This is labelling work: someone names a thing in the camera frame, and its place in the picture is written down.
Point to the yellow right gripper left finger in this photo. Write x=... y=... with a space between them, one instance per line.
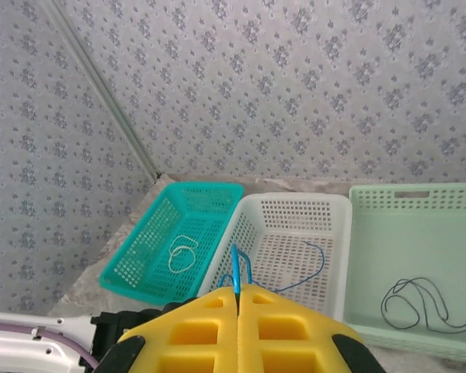
x=186 y=342

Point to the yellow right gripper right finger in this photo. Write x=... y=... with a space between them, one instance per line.
x=295 y=342

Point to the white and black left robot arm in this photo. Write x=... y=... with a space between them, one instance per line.
x=23 y=349

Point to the white perforated plastic basket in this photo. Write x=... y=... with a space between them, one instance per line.
x=295 y=198

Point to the light green plastic basket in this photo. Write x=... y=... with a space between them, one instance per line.
x=411 y=241

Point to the teal perforated plastic basket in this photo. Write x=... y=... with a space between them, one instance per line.
x=213 y=188

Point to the aluminium frame corner post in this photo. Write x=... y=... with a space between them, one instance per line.
x=112 y=105

